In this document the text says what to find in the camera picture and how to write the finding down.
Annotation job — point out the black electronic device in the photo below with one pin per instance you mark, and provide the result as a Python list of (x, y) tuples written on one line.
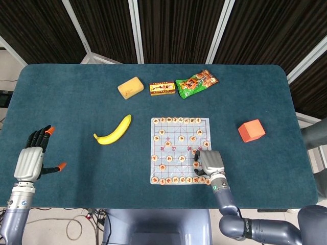
[(4, 99)]

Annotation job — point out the black soldier wooden chess piece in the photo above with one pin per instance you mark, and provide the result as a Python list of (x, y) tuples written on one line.
[(181, 138), (167, 143), (156, 138), (193, 138), (206, 144)]

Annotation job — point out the teal felt table cloth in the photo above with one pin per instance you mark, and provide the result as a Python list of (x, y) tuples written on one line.
[(76, 178)]

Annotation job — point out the red horse wooden chess piece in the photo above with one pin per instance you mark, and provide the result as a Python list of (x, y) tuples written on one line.
[(161, 181), (202, 180)]

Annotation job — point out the black cannon wooden chess piece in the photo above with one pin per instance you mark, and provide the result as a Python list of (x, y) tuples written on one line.
[(199, 132), (162, 132)]

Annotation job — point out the grey robot torso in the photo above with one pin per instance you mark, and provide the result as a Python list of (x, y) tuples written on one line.
[(158, 227)]

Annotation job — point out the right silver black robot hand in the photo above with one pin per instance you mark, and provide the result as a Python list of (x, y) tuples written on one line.
[(213, 162)]

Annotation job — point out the red soldier wooden chess piece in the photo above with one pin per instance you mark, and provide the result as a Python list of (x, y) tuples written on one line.
[(182, 158), (154, 158), (169, 158), (194, 150)]

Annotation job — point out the yellow red cardboard box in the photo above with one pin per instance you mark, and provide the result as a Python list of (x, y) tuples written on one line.
[(162, 88)]

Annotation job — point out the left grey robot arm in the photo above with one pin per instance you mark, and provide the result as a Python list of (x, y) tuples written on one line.
[(18, 204)]

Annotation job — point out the black power strip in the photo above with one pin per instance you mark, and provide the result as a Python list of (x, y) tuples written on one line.
[(270, 210)]

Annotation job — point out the green orange snack bag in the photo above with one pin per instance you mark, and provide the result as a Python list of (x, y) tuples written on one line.
[(194, 84)]

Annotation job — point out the red chariot wooden chess piece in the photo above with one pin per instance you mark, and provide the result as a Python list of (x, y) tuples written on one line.
[(154, 180), (207, 182)]

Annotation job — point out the white plastic chess board sheet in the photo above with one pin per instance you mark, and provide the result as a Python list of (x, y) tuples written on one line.
[(176, 150)]

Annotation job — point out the orange foam cube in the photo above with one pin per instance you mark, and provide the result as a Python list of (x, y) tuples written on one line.
[(251, 130)]

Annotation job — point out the dark slatted partition panel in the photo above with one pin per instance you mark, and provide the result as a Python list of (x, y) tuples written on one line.
[(311, 86), (178, 25), (38, 25), (107, 25), (268, 25)]

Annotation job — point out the red elephant wooden chess piece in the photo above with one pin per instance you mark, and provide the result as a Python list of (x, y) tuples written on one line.
[(195, 180), (168, 180)]

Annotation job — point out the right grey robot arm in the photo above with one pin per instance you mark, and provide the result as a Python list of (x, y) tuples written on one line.
[(224, 199)]

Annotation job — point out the yellow sponge block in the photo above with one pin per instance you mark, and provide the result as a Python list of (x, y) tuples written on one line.
[(130, 88)]

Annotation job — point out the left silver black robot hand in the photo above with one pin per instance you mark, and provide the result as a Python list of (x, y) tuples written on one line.
[(28, 163)]

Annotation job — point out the black-lettered wooden chess piece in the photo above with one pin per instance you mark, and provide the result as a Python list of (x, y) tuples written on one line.
[(192, 120), (168, 119), (156, 121), (162, 119), (175, 119), (186, 120), (197, 120), (181, 119)]

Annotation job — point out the yellow banana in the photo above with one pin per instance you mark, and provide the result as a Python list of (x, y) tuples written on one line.
[(115, 134)]

